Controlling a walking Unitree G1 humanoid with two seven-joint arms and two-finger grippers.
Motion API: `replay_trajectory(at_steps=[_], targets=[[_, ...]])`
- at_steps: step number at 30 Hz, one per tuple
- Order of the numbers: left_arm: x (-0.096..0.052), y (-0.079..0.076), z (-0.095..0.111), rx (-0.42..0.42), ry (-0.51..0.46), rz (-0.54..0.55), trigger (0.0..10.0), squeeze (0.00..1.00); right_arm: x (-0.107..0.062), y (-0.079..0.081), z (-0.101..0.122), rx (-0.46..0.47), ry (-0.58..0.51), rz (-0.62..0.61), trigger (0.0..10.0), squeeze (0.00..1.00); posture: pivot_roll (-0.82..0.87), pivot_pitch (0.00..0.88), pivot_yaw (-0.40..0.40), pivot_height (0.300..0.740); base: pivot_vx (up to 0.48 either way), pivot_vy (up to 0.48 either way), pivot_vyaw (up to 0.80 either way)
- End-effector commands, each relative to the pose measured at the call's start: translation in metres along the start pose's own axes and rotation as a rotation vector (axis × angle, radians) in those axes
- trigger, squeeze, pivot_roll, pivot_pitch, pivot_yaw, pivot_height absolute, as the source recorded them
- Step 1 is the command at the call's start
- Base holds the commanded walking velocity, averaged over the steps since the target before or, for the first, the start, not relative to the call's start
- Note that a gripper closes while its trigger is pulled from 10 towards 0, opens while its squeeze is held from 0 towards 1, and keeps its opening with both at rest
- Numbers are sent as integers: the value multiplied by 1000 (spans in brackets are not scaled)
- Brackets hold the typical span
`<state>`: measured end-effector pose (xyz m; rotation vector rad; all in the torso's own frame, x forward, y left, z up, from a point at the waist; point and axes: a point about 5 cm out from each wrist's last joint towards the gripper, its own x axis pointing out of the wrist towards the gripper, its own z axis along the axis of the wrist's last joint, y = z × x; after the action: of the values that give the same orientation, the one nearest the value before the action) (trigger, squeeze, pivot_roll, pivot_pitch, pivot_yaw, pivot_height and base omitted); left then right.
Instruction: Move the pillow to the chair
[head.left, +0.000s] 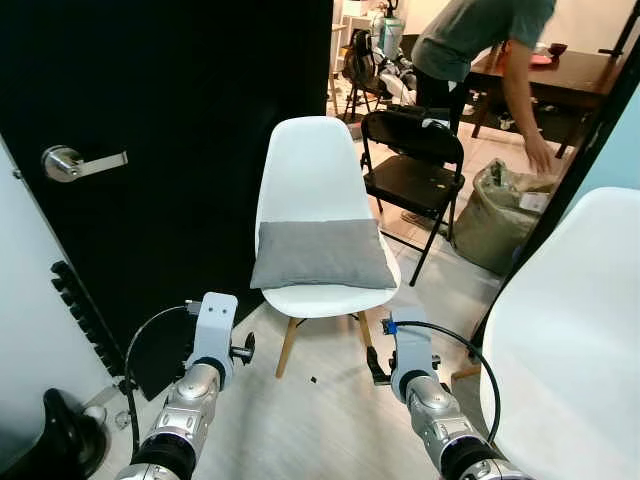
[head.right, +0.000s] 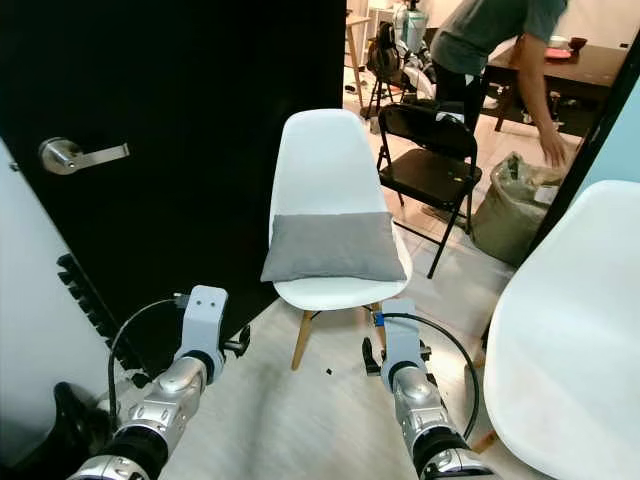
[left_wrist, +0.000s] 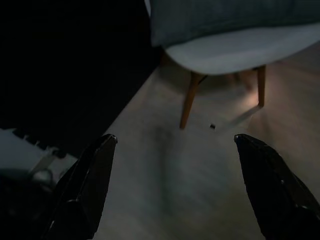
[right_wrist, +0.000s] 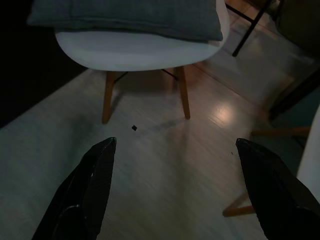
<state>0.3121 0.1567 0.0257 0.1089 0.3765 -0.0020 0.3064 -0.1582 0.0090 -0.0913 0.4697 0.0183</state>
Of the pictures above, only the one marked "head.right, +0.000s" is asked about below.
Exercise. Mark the black door frame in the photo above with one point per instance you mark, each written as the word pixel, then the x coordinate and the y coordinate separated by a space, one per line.
pixel 585 152

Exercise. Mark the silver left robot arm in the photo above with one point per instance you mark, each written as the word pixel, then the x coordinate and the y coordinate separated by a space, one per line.
pixel 160 410

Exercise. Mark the red plate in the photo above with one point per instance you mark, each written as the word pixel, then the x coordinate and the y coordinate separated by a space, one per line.
pixel 558 53

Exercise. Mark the white shell chair wooden legs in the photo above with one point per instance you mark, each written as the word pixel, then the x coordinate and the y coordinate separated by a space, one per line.
pixel 325 160
pixel 570 340

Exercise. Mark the black ribbed door guard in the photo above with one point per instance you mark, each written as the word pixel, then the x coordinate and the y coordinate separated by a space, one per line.
pixel 95 310

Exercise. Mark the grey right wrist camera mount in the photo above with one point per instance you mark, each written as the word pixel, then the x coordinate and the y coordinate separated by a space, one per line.
pixel 400 340

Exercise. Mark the olive bean bag sack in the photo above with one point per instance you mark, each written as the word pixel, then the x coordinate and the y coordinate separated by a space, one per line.
pixel 510 215

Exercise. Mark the dark brown backpack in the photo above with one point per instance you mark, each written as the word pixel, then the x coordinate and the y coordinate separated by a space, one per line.
pixel 382 55

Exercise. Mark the black door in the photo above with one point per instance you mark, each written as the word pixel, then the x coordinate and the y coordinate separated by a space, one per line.
pixel 160 80

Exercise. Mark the grey pillow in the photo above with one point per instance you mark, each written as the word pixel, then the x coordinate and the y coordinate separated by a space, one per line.
pixel 330 248

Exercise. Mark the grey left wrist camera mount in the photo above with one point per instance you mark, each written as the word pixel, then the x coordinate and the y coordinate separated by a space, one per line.
pixel 203 320

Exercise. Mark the black folding chair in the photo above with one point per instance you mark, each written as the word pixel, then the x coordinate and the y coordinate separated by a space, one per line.
pixel 425 175

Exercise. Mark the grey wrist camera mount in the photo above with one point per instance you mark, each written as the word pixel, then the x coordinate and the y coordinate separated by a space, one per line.
pixel 203 320
pixel 400 340

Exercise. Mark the dark bowl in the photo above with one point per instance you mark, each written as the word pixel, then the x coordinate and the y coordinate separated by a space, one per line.
pixel 577 43

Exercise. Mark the black robot foot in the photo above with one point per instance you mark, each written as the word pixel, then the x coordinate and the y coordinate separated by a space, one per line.
pixel 75 440

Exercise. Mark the silver white humanoid robot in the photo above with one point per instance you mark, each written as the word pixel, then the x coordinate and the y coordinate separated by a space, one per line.
pixel 405 20

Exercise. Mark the dark wooden table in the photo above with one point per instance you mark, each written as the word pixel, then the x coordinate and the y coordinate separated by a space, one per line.
pixel 590 70

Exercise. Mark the person in grey shirt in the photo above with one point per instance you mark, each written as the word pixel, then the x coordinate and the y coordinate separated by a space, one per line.
pixel 485 30

